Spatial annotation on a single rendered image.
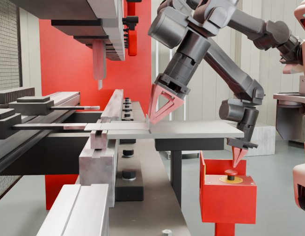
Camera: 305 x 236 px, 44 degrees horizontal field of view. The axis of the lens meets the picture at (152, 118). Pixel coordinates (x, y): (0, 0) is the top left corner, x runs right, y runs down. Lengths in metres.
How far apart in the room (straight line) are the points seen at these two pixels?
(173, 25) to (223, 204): 0.61
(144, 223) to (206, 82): 5.04
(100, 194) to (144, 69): 2.50
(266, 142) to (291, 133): 3.79
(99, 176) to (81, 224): 0.30
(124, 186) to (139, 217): 0.09
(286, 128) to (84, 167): 0.83
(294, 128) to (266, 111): 4.79
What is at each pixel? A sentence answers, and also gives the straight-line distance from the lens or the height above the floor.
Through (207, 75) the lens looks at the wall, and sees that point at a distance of 5.61.
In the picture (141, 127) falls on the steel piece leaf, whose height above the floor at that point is 1.00.
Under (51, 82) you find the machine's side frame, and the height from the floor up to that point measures 1.02.
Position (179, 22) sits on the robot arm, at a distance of 0.78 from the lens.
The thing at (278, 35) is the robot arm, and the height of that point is 1.23.
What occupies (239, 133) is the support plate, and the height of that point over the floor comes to 1.00.
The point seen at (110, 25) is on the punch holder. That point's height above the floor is 1.18.
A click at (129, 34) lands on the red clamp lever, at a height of 1.20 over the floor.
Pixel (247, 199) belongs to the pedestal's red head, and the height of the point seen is 0.74.
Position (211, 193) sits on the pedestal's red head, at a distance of 1.16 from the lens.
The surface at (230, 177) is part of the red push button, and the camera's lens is 1.19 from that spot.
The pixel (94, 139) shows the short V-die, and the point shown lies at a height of 0.99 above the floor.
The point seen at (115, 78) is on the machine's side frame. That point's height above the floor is 1.05.
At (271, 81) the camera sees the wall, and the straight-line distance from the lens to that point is 6.13.
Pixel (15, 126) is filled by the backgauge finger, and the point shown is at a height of 1.00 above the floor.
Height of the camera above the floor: 1.12
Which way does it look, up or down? 7 degrees down
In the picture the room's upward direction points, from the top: straight up
